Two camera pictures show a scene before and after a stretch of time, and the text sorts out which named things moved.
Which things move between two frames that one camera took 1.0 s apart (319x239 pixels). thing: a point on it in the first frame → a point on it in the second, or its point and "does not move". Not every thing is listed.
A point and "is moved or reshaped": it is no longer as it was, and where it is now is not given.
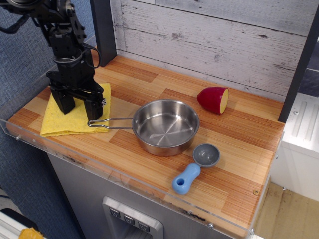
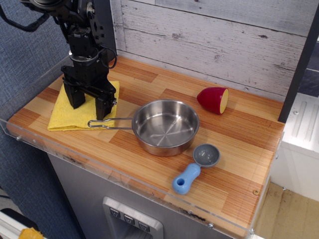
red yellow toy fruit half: x=214 y=98 does not move
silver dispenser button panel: x=126 y=222 does not move
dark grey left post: x=103 y=29 does not move
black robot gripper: x=75 y=74 → x=90 y=70
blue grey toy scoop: x=205 y=155 does not move
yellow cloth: x=56 y=123 is moved or reshaped
